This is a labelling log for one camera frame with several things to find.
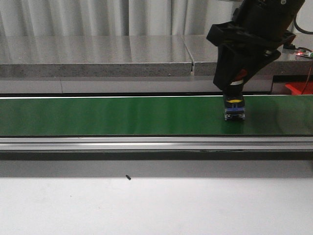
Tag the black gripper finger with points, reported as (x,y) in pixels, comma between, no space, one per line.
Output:
(230,66)
(254,60)

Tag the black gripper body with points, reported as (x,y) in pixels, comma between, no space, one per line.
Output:
(263,23)

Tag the grey stone slab right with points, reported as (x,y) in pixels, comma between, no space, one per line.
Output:
(204,57)

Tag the grey stone slab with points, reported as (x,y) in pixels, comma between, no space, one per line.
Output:
(204,57)
(94,56)

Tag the small black sensor module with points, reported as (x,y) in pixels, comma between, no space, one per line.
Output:
(290,46)

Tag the green circuit board with LED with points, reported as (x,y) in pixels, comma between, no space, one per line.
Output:
(304,53)

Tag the red plastic tray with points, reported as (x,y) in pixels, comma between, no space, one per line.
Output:
(298,88)

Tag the green conveyor belt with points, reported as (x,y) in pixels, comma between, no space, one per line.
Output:
(154,116)

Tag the grey stone slab left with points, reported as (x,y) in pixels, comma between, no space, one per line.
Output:
(94,56)

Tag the grey pleated curtain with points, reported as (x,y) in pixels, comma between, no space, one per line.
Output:
(112,17)

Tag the aluminium conveyor frame rail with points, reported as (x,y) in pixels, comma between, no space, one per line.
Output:
(297,143)

